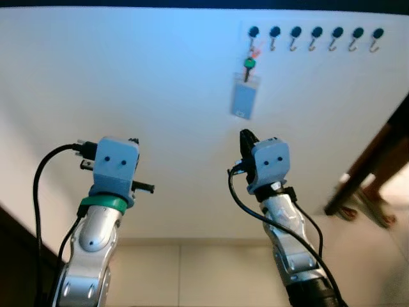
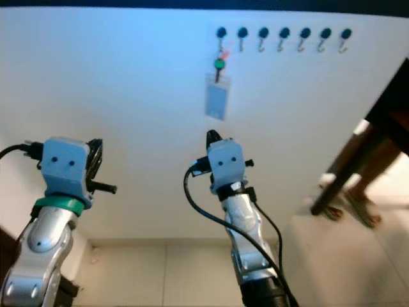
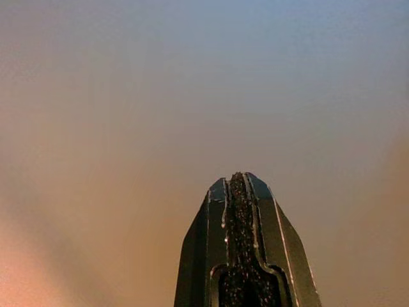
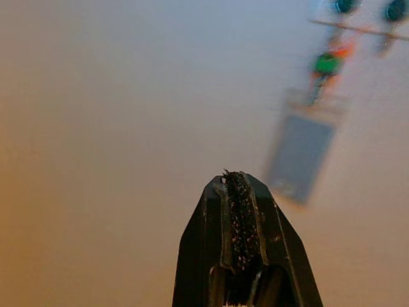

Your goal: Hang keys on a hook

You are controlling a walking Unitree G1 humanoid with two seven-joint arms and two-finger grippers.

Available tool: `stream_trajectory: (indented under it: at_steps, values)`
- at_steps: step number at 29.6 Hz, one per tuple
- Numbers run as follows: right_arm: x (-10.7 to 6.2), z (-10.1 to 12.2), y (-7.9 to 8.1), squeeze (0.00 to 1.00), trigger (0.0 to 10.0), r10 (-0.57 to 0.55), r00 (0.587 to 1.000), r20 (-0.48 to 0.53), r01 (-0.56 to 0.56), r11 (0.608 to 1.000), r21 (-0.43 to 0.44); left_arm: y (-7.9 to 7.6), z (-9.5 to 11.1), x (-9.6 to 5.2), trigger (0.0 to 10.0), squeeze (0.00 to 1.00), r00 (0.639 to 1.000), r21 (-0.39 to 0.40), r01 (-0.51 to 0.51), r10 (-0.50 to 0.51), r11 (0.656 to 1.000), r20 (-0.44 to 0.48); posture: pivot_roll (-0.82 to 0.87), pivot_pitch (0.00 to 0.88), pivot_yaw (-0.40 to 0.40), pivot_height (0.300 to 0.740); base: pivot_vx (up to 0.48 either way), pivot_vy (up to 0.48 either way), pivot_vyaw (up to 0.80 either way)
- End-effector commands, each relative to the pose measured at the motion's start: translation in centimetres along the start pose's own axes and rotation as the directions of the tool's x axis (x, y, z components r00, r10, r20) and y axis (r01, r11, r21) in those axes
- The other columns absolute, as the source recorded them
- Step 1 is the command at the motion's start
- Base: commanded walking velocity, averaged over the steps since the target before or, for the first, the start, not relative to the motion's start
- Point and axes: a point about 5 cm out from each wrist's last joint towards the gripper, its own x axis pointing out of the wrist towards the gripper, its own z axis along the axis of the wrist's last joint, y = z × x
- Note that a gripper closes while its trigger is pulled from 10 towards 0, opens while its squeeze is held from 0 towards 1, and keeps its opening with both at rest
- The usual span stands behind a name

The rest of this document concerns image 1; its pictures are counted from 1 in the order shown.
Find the clear card holder tag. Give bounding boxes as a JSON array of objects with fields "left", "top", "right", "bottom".
[{"left": 229, "top": 72, "right": 262, "bottom": 121}]

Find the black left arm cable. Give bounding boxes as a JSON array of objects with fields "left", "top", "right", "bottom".
[{"left": 32, "top": 142, "right": 98, "bottom": 307}]

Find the round dark metal wall hook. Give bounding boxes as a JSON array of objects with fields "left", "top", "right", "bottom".
[
  {"left": 289, "top": 26, "right": 302, "bottom": 52},
  {"left": 309, "top": 26, "right": 323, "bottom": 52},
  {"left": 370, "top": 27, "right": 385, "bottom": 53},
  {"left": 328, "top": 26, "right": 344, "bottom": 52},
  {"left": 349, "top": 27, "right": 365, "bottom": 52},
  {"left": 269, "top": 26, "right": 282, "bottom": 51},
  {"left": 248, "top": 26, "right": 261, "bottom": 51}
]

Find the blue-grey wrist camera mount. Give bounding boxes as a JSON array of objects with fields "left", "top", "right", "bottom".
[
  {"left": 246, "top": 138, "right": 292, "bottom": 196},
  {"left": 88, "top": 136, "right": 141, "bottom": 209}
]

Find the green-headed key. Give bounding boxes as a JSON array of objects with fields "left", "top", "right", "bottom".
[{"left": 242, "top": 57, "right": 257, "bottom": 84}]

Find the person's foot in sandal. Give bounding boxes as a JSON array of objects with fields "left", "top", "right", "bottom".
[{"left": 335, "top": 203, "right": 360, "bottom": 223}]

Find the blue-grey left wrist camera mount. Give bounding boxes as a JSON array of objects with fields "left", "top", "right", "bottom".
[{"left": 88, "top": 136, "right": 141, "bottom": 209}]

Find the white hook rail strip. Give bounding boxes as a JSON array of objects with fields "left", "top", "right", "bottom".
[{"left": 241, "top": 21, "right": 392, "bottom": 57}]

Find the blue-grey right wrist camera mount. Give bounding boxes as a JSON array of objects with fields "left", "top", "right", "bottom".
[{"left": 246, "top": 138, "right": 292, "bottom": 196}]

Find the dark wooden table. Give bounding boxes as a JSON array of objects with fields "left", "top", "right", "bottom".
[{"left": 324, "top": 94, "right": 409, "bottom": 216}]

